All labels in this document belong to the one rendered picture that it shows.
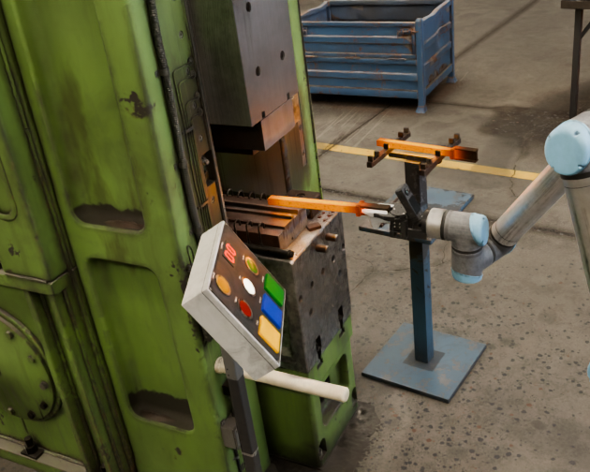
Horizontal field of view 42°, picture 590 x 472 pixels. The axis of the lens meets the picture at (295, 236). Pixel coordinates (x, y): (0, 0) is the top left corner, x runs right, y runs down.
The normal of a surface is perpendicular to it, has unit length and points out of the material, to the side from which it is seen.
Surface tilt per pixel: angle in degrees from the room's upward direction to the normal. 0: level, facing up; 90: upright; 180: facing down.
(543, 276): 0
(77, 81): 89
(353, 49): 89
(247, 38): 90
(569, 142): 83
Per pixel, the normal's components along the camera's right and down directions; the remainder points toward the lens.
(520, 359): -0.12, -0.87
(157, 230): -0.45, 0.47
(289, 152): 0.89, 0.12
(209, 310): -0.04, 0.49
